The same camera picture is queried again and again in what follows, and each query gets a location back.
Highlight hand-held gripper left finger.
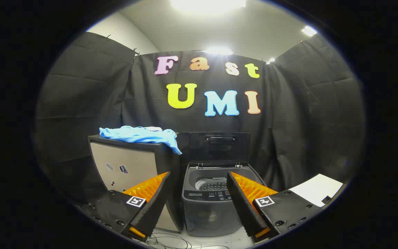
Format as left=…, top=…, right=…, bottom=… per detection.
left=78, top=171, right=171, bottom=242

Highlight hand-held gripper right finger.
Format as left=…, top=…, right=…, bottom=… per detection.
left=227, top=171, right=324, bottom=243

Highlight grey top-load washing machine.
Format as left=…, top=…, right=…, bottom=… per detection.
left=182, top=161, right=268, bottom=237

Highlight light blue polo shirt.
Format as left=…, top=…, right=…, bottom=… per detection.
left=99, top=126, right=182, bottom=155

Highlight dark cabinet with beige door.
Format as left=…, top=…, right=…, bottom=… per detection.
left=88, top=133, right=186, bottom=233

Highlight white flat board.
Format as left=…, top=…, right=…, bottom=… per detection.
left=289, top=174, right=344, bottom=207

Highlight black backdrop cloth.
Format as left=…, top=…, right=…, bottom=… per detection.
left=35, top=31, right=366, bottom=208

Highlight large ceiling light panel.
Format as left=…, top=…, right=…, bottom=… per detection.
left=171, top=0, right=246, bottom=12

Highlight thin black floor cables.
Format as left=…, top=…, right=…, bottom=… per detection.
left=144, top=232, right=230, bottom=249

